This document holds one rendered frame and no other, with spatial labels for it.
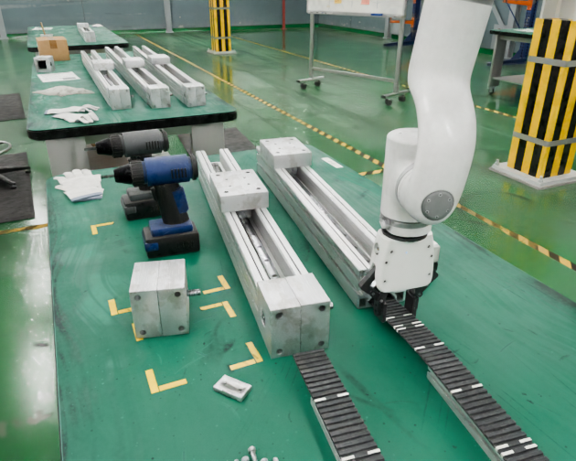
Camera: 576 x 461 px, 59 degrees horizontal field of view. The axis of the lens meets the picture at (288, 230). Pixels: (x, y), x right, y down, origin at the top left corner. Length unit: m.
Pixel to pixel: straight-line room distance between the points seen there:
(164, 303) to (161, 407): 0.18
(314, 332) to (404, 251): 0.20
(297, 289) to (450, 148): 0.33
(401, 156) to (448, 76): 0.13
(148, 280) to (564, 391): 0.68
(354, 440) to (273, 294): 0.27
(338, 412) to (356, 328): 0.24
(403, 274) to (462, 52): 0.35
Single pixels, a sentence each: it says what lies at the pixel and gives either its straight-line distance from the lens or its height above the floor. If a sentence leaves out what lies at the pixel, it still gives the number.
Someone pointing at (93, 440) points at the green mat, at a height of 0.78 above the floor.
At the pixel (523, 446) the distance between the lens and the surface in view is 0.75.
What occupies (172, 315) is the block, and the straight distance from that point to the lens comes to 0.90.
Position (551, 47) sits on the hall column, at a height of 0.93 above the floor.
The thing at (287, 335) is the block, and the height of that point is 0.82.
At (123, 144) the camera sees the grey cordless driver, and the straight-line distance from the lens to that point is 1.32.
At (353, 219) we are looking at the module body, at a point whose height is 0.86.
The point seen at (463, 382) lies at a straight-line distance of 0.81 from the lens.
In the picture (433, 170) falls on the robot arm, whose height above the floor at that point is 1.11.
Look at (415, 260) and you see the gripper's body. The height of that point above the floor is 0.92.
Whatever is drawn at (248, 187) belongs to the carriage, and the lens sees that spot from 1.19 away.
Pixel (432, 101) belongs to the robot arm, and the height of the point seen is 1.19.
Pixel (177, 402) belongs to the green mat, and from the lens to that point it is 0.80.
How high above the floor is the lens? 1.33
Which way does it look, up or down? 26 degrees down
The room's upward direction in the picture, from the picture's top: straight up
